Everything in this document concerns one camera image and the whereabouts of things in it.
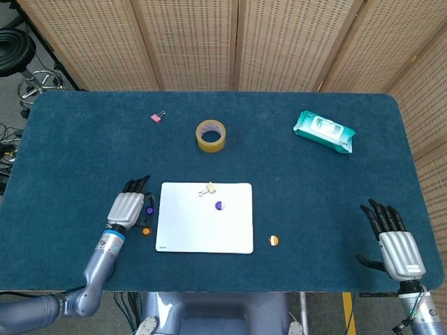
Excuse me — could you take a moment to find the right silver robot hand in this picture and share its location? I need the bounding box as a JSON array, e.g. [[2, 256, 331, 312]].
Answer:
[[356, 198, 427, 284]]

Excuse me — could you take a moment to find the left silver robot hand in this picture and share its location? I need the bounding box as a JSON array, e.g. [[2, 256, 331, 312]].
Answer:
[[106, 174, 157, 233]]

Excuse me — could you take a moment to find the white magnetic board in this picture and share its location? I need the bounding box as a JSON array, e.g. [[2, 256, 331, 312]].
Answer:
[[155, 181, 254, 255]]

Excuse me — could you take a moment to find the yellow packing tape roll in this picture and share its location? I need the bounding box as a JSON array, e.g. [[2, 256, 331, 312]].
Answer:
[[195, 119, 227, 154]]

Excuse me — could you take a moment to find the white table leg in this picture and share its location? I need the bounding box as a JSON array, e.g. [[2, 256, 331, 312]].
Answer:
[[296, 292, 310, 335]]

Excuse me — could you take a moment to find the blue grey robot torso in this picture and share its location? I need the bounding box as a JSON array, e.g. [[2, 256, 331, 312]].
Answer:
[[134, 291, 305, 335]]

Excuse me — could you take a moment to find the green wet wipes pack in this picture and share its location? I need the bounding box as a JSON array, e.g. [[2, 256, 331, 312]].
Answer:
[[292, 110, 357, 156]]

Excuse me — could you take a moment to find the blue felt table mat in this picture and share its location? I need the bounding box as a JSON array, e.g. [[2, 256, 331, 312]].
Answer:
[[0, 91, 445, 293]]

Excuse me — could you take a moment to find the woven wicker screen panel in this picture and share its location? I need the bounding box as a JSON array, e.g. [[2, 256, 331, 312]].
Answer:
[[15, 0, 165, 92], [387, 33, 447, 269], [131, 0, 242, 92], [233, 0, 366, 94], [316, 0, 447, 95]]

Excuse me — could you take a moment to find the black stool with chrome base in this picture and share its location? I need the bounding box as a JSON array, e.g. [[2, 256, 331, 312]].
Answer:
[[0, 27, 67, 118]]

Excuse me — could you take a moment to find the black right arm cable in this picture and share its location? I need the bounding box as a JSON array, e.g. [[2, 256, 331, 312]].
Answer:
[[391, 310, 422, 335]]

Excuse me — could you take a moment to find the floor cable bundle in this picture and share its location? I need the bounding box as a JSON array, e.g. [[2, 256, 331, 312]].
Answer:
[[0, 121, 25, 196]]

